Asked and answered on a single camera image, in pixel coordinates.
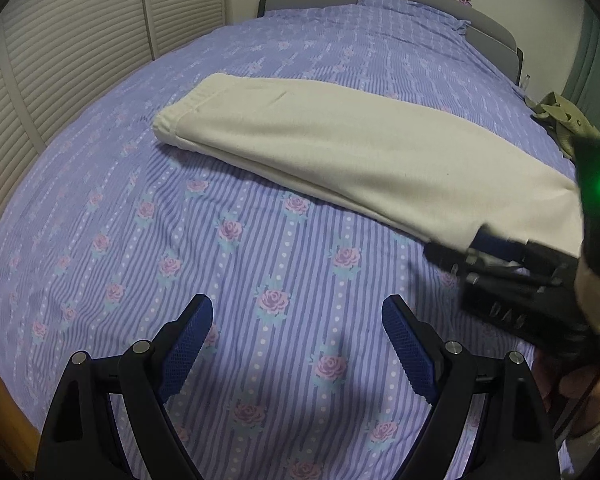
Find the purple floral pillow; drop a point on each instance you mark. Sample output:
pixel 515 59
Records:
pixel 410 10

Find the olive green garment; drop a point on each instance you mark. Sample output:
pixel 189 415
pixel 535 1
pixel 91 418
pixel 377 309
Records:
pixel 562 115

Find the person's right hand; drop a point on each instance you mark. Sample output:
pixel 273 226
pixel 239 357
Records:
pixel 567 385

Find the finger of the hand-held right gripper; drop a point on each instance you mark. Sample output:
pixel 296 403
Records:
pixel 460 260
pixel 500 247

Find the clear bottle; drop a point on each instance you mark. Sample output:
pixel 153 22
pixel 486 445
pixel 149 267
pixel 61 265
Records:
pixel 527 85

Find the purple floral bed sheet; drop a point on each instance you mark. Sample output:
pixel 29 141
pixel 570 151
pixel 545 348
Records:
pixel 280 270

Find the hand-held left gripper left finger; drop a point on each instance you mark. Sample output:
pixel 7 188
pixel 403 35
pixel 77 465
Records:
pixel 190 350

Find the white louvered wardrobe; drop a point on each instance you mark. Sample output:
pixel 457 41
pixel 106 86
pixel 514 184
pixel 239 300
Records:
pixel 70 60

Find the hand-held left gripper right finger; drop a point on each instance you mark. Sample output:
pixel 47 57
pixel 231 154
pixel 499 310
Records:
pixel 410 350

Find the green curtain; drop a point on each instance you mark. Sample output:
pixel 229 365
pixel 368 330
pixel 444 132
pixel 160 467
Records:
pixel 597 75

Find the grey padded headboard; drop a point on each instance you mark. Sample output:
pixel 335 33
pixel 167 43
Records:
pixel 485 35

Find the cream pants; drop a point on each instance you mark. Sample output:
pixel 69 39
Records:
pixel 360 150

